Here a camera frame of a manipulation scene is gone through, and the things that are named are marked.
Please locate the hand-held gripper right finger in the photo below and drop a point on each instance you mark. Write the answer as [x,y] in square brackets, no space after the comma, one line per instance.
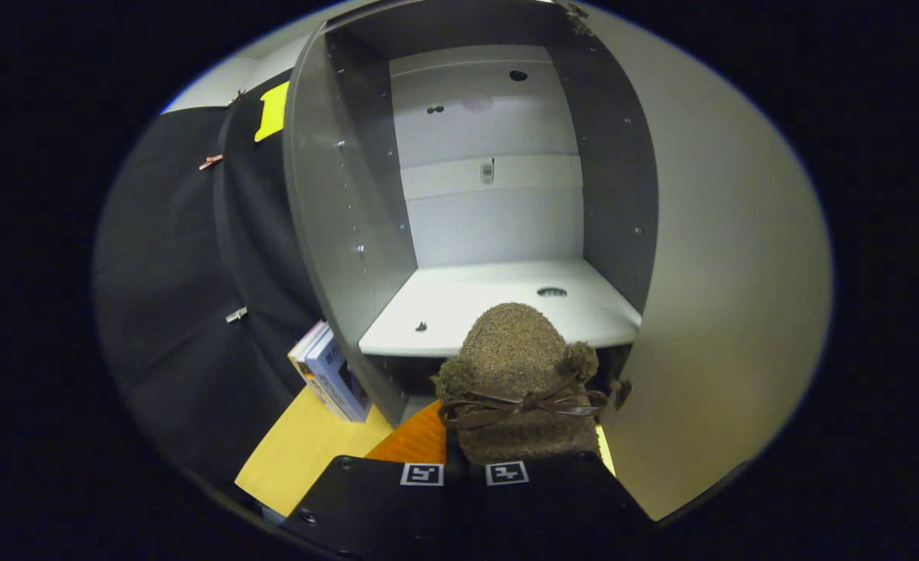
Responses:
[553,506]

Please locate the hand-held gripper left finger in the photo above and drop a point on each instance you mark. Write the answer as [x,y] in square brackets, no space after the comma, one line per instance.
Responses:
[382,506]

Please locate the brown fuzzy shoe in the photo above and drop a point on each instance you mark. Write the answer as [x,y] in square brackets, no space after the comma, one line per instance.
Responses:
[514,343]

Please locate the grey shoe cabinet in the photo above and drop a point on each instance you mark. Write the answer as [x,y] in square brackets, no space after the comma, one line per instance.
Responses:
[491,218]

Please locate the blue-grey book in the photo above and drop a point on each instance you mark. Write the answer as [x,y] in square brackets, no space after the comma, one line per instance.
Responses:
[339,378]

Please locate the silver clothes peg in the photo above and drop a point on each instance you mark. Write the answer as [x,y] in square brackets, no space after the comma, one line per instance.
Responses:
[236,315]

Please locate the black backdrop cloth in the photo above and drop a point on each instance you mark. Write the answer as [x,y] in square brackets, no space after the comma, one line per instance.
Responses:
[171,312]

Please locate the red clothes peg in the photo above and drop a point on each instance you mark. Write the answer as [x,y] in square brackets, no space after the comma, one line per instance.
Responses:
[211,162]

